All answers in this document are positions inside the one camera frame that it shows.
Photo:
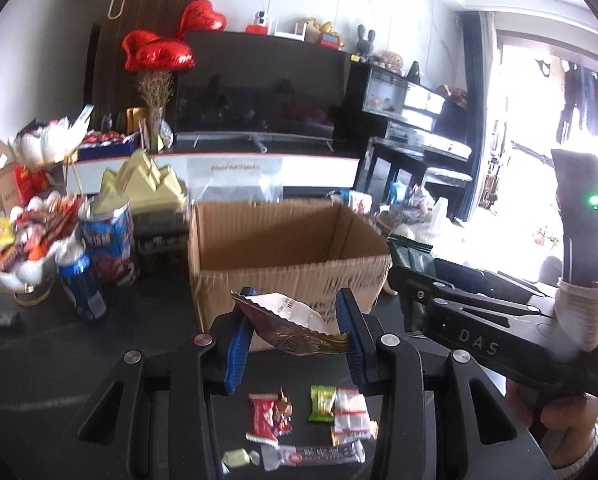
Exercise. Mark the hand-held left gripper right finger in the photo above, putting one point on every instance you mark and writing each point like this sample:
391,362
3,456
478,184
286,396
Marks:
353,345

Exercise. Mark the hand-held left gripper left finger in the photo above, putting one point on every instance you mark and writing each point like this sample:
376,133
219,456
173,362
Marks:
236,350

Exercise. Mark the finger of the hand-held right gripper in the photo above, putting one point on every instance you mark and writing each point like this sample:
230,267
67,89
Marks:
454,301
484,279

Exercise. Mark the brown foil snack packet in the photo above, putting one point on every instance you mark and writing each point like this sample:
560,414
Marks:
289,332

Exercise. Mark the dark green snack packet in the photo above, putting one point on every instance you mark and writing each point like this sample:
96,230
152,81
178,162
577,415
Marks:
411,255

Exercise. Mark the white red striped packet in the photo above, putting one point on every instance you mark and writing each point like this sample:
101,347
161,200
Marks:
350,410

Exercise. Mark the green candy packet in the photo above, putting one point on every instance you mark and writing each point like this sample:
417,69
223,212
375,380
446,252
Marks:
321,404

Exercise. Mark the red candy packet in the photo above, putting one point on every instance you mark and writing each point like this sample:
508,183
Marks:
261,417

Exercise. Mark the brown gold candy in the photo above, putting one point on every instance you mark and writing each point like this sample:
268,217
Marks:
283,410

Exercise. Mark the large cardboard box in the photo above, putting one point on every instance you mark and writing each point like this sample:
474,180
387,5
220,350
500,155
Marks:
299,280

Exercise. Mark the pale green candy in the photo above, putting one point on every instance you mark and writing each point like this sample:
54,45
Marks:
239,459

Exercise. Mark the long dark snack bar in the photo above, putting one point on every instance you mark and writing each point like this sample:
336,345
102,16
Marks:
319,455

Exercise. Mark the white bowl of snacks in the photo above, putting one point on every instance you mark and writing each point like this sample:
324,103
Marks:
34,232

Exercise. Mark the blue tray of snacks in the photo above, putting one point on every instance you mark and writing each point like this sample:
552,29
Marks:
106,144

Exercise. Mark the person's right hand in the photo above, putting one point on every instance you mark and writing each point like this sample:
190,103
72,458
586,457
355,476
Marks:
564,412

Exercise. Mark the black piano bench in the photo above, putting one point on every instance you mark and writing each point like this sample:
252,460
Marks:
446,180

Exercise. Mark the blue snack bag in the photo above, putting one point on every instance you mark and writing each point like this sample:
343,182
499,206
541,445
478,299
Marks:
398,192

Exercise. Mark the black patterned box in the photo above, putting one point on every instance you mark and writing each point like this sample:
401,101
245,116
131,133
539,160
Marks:
161,242

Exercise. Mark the white packet red figure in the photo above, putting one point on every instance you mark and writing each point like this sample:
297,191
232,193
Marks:
361,204

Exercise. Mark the blue snack box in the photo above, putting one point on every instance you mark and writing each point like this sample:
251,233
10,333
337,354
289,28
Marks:
111,245

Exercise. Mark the blue drink can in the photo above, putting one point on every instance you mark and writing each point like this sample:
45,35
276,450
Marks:
84,285

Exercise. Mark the dark blue curtain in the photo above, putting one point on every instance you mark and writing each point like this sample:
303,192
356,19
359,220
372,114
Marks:
479,110

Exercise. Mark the clear plastic bag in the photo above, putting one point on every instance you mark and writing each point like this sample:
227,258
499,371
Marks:
234,180

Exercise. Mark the white television cabinet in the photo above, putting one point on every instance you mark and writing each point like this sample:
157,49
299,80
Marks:
319,170

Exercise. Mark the black upright piano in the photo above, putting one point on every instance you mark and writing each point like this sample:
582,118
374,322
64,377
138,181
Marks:
409,110

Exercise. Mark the gold mountain shaped box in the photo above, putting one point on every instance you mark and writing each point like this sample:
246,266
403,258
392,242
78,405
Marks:
139,180

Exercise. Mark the hanging dark clothes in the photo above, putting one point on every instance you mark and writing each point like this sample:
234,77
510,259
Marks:
586,100

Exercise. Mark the black metronome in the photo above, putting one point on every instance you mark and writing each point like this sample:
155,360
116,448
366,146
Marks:
414,72

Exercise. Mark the clear glass vase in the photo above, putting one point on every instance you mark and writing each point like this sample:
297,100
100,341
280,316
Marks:
156,130

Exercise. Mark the small doll figure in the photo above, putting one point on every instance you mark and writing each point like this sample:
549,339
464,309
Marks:
391,61

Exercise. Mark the yellow paper bag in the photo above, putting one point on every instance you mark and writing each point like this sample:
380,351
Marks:
136,120

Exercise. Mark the black flat television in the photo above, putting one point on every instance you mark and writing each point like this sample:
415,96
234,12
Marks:
264,90

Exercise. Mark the dark rabbit figure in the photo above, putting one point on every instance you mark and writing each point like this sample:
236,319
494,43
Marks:
366,42

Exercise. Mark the red packets bundle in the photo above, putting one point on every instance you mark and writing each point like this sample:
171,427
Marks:
29,182

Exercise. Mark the dried flower bunch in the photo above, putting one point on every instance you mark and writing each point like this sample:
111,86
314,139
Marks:
156,87

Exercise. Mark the green white card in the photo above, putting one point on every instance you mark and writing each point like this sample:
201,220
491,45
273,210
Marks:
85,114

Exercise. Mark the white lotus tiered snack stand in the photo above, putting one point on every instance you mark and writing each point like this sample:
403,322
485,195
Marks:
41,145

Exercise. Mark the small red clock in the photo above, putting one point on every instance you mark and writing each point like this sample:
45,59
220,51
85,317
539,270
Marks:
331,40

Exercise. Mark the small brown cardboard box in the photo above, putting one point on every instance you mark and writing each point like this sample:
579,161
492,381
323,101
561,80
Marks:
4,185

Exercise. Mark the yellow toy figure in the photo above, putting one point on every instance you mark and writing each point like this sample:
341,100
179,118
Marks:
321,26

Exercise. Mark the red heart foil balloon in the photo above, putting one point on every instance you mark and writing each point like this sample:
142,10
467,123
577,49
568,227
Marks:
201,17
169,55
139,47

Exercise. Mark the white frame stand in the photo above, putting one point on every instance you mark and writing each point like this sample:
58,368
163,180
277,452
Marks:
290,34

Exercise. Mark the white security camera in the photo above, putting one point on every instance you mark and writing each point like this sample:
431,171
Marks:
259,22

